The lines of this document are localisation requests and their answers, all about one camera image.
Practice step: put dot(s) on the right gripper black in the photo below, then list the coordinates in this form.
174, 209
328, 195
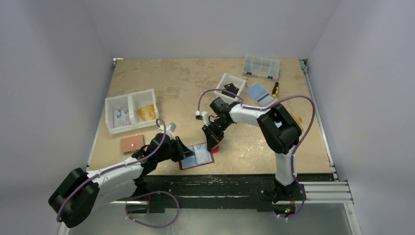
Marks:
212, 132

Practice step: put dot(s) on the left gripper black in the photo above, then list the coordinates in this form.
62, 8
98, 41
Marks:
182, 151

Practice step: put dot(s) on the red card holder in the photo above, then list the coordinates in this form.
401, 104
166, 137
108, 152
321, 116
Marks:
190, 162

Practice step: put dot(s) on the black card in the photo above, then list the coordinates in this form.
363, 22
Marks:
231, 88

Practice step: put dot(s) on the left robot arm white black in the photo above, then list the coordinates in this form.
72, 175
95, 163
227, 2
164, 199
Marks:
82, 192

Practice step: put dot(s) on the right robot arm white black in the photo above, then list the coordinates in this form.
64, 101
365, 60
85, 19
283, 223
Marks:
280, 131

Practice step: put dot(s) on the closed pink-brown card holder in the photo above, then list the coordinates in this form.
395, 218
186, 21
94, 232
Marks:
131, 144

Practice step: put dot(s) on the orange card in bin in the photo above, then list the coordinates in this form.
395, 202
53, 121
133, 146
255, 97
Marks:
147, 112

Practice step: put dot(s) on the open blue card holder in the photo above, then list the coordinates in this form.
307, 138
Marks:
260, 95

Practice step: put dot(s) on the grey card in bin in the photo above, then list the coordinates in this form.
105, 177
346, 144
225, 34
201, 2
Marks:
121, 117

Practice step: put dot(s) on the open tan card holder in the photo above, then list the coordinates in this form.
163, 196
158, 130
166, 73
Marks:
298, 121

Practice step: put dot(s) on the small white square bin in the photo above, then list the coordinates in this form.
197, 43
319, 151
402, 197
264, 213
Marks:
226, 96

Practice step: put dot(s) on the white two-compartment bin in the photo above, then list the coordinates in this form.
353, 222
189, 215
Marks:
133, 101

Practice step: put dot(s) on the yellow black screwdriver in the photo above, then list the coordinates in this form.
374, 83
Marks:
275, 89

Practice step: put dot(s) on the clear plastic organizer box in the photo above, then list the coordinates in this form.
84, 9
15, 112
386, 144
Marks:
261, 67

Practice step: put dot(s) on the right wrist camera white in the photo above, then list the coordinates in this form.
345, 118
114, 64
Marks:
203, 116

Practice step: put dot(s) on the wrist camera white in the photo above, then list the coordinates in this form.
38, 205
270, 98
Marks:
170, 128
203, 116

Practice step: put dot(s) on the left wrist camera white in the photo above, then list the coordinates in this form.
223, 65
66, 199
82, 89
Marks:
170, 128

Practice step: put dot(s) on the aluminium frame rail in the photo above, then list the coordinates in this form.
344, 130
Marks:
327, 188

